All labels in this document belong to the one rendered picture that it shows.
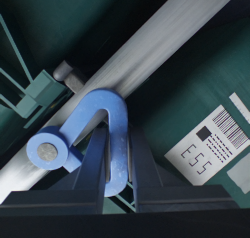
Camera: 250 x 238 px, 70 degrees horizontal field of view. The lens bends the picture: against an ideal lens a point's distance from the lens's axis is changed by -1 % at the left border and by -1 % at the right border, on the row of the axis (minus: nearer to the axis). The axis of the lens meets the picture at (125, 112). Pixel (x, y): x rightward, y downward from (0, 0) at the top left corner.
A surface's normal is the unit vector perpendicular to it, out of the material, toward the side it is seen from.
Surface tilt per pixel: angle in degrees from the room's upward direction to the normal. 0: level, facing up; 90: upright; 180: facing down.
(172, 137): 94
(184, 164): 94
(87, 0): 95
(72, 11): 94
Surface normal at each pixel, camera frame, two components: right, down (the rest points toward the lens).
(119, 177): 0.03, 0.28
